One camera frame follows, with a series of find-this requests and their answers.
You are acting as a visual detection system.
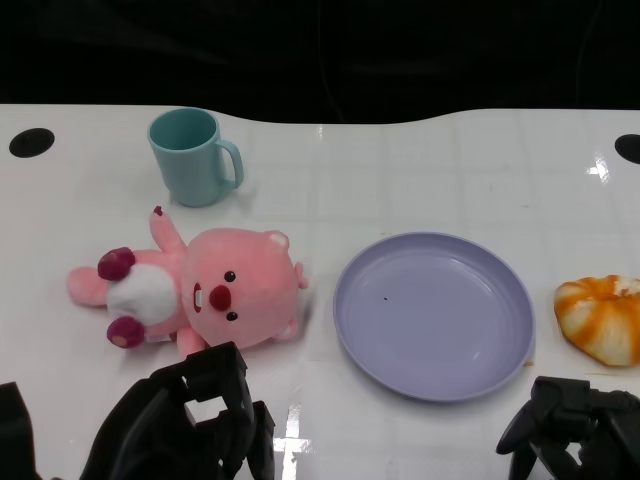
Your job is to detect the black table grommet hole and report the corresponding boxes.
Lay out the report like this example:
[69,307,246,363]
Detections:
[8,127,55,160]
[614,133,640,165]

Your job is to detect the pink plush beaver doll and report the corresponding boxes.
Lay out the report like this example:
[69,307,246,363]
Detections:
[67,205,310,362]

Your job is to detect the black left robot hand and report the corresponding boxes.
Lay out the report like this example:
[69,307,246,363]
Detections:
[79,341,277,480]

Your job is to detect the orange and white bread toy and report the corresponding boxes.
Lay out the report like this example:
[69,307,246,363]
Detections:
[553,274,640,369]

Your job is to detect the purple plastic plate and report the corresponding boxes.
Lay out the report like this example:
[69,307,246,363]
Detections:
[333,231,537,403]

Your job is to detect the teal plastic mug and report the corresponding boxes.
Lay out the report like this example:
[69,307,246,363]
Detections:
[146,107,245,208]

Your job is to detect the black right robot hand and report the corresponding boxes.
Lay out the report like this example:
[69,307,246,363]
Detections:
[495,376,640,480]

